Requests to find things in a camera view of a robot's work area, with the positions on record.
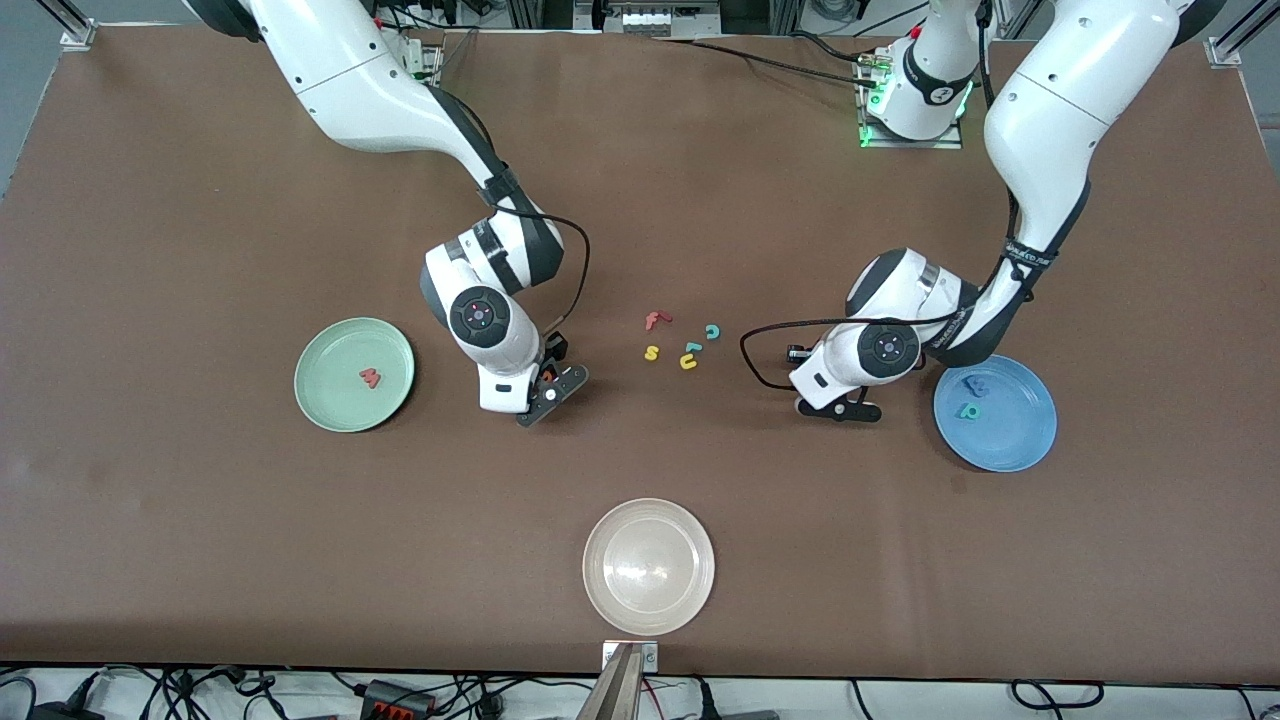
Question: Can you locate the light green plate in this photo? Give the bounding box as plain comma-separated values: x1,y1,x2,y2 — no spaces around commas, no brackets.
294,317,416,433

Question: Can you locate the blue plate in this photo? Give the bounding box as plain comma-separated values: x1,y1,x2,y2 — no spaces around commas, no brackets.
933,354,1058,473

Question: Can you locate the beige white plate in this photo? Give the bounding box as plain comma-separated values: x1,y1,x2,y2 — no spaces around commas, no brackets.
583,498,716,637

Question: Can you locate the black orange connector block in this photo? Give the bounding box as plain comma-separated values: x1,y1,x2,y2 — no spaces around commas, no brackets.
360,680,436,717

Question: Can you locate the grey device with connectors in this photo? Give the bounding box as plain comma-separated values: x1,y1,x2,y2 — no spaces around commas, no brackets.
575,0,721,39

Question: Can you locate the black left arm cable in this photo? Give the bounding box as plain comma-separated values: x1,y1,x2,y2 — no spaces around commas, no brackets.
741,0,1051,393

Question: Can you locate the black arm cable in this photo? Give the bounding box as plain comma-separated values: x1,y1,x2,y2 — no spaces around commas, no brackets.
741,0,1051,393
430,85,593,341

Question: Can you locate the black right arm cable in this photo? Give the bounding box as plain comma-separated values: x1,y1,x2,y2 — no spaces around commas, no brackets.
430,85,593,341

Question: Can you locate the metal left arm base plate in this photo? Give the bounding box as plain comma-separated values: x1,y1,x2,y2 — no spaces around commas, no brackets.
858,50,964,151

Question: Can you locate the thick black braided cable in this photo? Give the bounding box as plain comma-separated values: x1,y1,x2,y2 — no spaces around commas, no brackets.
650,36,881,91

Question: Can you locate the thin black table cable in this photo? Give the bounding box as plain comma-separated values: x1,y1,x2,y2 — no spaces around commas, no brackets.
790,30,869,64

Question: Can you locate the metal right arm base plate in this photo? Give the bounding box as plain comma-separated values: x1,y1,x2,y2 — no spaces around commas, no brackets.
405,40,443,89

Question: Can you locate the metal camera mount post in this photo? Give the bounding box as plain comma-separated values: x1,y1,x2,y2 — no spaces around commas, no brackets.
578,640,659,720

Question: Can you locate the black looped floor cable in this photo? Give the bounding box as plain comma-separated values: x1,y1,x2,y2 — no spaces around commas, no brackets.
1010,680,1106,713

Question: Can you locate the aluminium frame corner post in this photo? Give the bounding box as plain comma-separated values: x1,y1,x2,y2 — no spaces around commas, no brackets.
1205,0,1280,67
40,0,97,49

